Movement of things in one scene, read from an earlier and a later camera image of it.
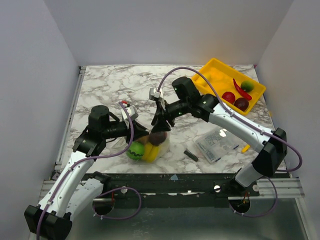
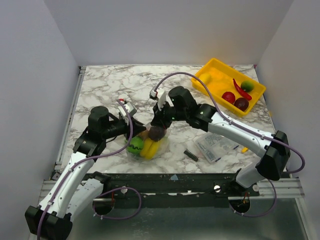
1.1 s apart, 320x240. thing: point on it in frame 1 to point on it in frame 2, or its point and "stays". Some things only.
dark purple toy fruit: [157, 138] stays
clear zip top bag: [120, 145] to [149, 144]
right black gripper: [163, 114] stays
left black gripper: [138, 130] stays
